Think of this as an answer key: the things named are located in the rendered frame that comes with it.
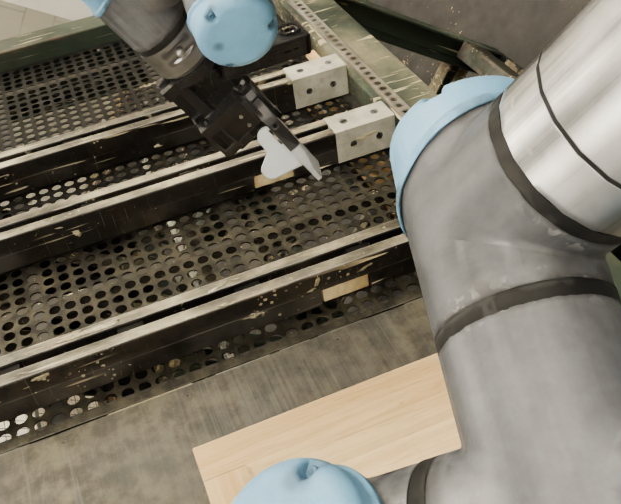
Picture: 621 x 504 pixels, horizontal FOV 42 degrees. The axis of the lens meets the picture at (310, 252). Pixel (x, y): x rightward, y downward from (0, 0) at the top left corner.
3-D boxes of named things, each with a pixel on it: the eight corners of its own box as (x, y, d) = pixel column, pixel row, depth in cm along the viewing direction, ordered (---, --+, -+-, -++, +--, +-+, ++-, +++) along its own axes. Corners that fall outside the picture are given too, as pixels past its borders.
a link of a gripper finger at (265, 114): (290, 151, 97) (242, 98, 96) (301, 142, 97) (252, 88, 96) (288, 153, 92) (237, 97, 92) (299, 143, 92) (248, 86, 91)
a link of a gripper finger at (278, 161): (292, 204, 98) (240, 147, 97) (328, 171, 97) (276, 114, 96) (290, 207, 95) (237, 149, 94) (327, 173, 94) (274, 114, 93)
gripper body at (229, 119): (215, 134, 101) (149, 73, 93) (265, 87, 100) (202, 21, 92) (233, 163, 96) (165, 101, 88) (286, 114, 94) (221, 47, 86)
